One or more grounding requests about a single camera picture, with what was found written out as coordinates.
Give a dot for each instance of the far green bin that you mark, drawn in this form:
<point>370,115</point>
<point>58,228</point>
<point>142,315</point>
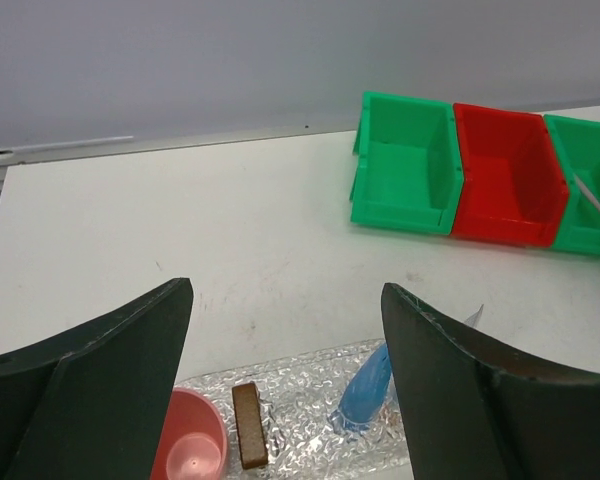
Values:
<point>409,173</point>

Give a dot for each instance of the red bin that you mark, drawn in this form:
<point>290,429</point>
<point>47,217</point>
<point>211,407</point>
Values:
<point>514,190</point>

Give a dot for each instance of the clear rack with brown ends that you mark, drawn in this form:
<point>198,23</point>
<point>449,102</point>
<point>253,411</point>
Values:
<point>261,439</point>

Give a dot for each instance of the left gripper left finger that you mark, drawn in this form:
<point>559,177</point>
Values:
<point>90,402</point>

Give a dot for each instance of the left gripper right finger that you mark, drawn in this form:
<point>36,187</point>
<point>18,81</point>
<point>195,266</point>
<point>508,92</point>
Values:
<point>474,407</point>

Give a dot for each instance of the blue toothpaste tube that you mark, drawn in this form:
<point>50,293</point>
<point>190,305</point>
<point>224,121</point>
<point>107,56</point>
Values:
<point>364,395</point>

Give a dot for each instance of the green bin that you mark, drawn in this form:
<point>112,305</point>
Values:
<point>409,173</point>
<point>577,146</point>

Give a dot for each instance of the pink cup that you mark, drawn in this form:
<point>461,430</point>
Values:
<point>194,439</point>

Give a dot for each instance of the clear textured acrylic tray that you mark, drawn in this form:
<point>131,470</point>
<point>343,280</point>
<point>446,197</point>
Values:
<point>298,395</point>

